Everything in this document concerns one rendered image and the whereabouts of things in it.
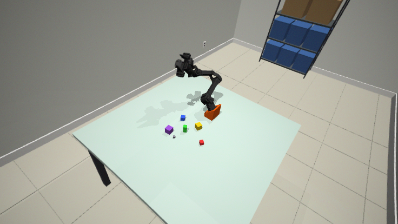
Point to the purple block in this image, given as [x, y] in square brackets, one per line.
[168, 129]

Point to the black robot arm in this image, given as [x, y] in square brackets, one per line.
[206, 98]

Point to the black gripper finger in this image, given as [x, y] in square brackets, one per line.
[184, 56]
[179, 70]

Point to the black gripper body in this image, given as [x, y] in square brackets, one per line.
[185, 66]

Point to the yellow cube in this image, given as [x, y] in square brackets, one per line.
[198, 126]

